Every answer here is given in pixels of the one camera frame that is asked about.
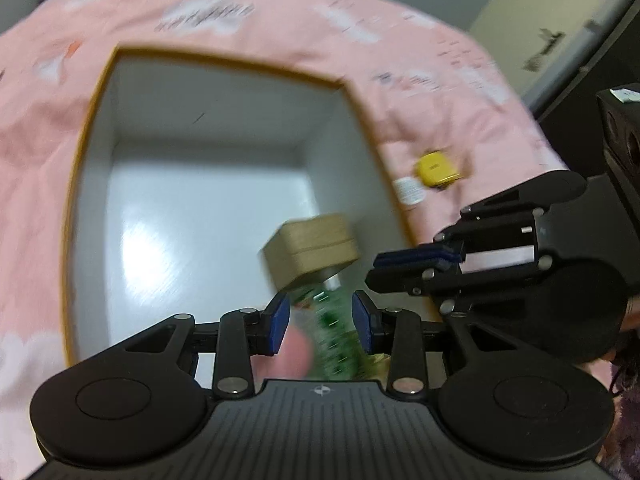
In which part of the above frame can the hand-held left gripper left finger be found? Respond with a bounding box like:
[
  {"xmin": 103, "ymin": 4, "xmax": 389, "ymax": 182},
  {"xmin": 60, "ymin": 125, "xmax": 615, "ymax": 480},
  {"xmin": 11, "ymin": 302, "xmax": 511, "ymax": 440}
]
[{"xmin": 107, "ymin": 292, "xmax": 291, "ymax": 399}]

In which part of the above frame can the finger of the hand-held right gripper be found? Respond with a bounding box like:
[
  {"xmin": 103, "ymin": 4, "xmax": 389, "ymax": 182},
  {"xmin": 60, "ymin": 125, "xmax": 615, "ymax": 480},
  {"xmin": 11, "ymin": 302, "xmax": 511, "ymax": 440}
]
[
  {"xmin": 366, "ymin": 259, "xmax": 552, "ymax": 307},
  {"xmin": 374, "ymin": 170, "xmax": 588, "ymax": 268}
]

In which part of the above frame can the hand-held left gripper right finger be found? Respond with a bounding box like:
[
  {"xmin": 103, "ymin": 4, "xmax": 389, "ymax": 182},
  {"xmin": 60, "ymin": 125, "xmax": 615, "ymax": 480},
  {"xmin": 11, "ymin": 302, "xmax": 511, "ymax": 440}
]
[{"xmin": 351, "ymin": 290, "xmax": 536, "ymax": 396}]

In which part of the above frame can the pink bottle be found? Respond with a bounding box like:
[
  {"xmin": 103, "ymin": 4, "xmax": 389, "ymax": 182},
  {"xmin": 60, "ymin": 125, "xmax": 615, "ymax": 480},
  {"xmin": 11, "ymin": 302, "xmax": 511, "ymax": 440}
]
[{"xmin": 280, "ymin": 327, "xmax": 321, "ymax": 381}]

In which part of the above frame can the white round jar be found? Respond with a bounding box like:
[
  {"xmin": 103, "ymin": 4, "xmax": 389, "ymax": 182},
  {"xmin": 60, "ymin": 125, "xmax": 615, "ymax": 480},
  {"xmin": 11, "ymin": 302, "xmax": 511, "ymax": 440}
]
[{"xmin": 394, "ymin": 176, "xmax": 427, "ymax": 207}]

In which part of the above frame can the brown cube box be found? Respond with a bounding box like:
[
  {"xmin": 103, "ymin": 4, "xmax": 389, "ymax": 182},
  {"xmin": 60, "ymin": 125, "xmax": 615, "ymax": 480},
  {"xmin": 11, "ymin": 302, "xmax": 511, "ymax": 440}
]
[{"xmin": 260, "ymin": 212, "xmax": 361, "ymax": 291}]

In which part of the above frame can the yellow clip toy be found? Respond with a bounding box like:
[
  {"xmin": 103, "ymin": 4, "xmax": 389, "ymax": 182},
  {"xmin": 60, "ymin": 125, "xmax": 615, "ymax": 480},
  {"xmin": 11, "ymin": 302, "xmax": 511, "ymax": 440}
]
[{"xmin": 417, "ymin": 150, "xmax": 463, "ymax": 192}]

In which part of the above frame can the orange cardboard box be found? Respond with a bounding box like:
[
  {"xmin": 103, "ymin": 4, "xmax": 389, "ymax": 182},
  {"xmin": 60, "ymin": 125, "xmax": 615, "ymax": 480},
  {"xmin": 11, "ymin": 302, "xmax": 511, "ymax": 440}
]
[{"xmin": 60, "ymin": 45, "xmax": 418, "ymax": 366}]

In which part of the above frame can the person's purple clothing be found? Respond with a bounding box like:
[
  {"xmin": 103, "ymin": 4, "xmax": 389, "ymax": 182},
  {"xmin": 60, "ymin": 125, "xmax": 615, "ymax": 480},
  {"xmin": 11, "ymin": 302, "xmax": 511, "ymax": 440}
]
[{"xmin": 602, "ymin": 330, "xmax": 640, "ymax": 480}]

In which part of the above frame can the dark wardrobe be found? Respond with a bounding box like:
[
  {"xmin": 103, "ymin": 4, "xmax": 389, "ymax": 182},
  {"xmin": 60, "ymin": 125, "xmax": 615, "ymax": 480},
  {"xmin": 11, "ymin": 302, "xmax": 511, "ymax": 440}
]
[{"xmin": 530, "ymin": 0, "xmax": 640, "ymax": 186}]

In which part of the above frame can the cream door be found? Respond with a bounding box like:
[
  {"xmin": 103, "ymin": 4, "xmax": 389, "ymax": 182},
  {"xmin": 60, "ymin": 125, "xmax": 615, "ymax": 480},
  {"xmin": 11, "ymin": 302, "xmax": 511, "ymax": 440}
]
[{"xmin": 470, "ymin": 0, "xmax": 640, "ymax": 111}]

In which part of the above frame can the pink printed blanket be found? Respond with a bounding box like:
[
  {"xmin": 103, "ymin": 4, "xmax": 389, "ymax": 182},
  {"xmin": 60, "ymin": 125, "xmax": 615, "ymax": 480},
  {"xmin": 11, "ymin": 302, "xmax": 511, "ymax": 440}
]
[{"xmin": 0, "ymin": 0, "xmax": 571, "ymax": 480}]

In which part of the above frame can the black door handle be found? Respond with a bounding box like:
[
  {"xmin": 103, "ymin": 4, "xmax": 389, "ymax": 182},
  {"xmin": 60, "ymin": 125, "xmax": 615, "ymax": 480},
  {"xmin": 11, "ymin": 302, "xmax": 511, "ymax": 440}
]
[{"xmin": 537, "ymin": 29, "xmax": 566, "ymax": 52}]

